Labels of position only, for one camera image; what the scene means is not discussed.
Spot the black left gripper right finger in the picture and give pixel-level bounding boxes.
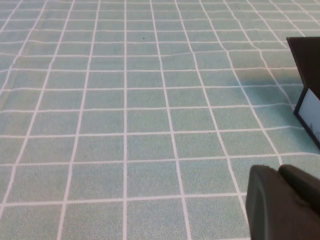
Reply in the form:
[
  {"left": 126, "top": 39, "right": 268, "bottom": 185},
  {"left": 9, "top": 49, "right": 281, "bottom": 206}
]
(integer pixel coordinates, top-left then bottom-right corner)
[{"left": 278, "top": 164, "right": 320, "bottom": 213}]

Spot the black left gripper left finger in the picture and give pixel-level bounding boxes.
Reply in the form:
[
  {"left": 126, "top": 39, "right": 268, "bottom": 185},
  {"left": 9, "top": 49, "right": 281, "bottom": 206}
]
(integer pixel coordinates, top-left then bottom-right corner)
[{"left": 245, "top": 163, "right": 320, "bottom": 240}]

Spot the black printed glasses case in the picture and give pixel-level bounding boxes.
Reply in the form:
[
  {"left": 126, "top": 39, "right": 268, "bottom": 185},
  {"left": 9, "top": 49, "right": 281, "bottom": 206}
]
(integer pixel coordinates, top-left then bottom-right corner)
[{"left": 286, "top": 36, "right": 320, "bottom": 151}]

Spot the green checked tablecloth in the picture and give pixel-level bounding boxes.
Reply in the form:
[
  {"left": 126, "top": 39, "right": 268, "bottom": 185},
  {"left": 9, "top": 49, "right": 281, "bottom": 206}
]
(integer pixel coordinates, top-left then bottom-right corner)
[{"left": 0, "top": 0, "right": 320, "bottom": 240}]

